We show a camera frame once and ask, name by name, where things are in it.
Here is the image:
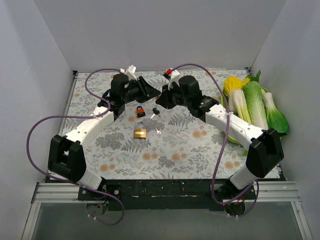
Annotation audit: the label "orange black padlock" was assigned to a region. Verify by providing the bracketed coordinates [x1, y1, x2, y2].
[136, 106, 146, 118]

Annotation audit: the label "large brass padlock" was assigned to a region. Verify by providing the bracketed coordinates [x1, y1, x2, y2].
[133, 121, 147, 139]

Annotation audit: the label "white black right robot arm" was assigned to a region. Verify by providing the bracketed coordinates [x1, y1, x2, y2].
[156, 75, 284, 199]

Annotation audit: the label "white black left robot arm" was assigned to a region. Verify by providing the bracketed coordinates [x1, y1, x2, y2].
[48, 73, 161, 200]

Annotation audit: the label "orange black padlock key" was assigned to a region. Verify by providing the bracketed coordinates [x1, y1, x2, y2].
[150, 108, 160, 119]

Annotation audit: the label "floral patterned mat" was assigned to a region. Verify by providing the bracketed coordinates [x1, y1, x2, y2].
[48, 69, 281, 180]

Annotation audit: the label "green plastic basket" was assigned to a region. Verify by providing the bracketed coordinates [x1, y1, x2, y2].
[220, 87, 287, 145]

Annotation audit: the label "yellow-leaf napa cabbage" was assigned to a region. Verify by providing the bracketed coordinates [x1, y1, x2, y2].
[223, 76, 250, 114]

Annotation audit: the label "green celery stalks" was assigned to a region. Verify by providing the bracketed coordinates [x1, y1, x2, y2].
[236, 99, 253, 157]

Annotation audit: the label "green napa cabbage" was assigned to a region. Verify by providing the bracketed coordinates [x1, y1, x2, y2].
[242, 81, 269, 130]

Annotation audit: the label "bok choy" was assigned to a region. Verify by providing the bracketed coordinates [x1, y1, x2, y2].
[262, 92, 289, 136]

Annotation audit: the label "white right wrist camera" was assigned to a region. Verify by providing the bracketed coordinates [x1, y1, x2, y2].
[163, 68, 180, 90]

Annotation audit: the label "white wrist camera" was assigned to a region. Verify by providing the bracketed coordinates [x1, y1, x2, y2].
[163, 68, 180, 90]
[119, 65, 137, 81]

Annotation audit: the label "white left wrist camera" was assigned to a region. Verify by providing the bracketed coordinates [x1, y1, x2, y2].
[119, 65, 137, 81]

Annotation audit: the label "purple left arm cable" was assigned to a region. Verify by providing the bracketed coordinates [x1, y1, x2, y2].
[26, 67, 126, 226]

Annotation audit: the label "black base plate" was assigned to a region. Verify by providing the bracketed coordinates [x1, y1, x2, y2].
[77, 178, 257, 212]

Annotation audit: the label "aluminium frame rail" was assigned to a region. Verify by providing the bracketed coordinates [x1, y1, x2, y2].
[22, 181, 313, 240]

